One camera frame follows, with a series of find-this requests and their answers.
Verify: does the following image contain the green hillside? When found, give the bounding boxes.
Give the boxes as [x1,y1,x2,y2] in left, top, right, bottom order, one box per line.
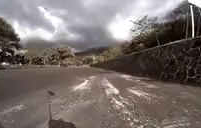
[73,46,123,65]

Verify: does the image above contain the broad leafy tree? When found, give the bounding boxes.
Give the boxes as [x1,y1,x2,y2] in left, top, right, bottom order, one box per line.
[42,45,77,66]

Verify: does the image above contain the grey asphalt road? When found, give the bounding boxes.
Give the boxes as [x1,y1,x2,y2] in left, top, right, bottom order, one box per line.
[0,65,201,128]

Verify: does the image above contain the dark leafy tree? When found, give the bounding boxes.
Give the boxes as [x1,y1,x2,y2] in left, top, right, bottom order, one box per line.
[0,14,28,65]

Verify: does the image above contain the sign on pale posts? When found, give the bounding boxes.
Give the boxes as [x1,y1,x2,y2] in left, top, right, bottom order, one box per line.
[183,0,201,40]

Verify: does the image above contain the trees above stone wall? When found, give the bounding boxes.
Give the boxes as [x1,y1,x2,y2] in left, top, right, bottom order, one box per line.
[120,0,201,56]

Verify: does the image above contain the rough dark stone wall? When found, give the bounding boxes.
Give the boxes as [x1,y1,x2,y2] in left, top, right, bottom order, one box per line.
[90,33,201,90]

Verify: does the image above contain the long low stone wall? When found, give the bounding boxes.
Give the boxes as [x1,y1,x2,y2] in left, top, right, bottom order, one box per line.
[0,62,46,70]

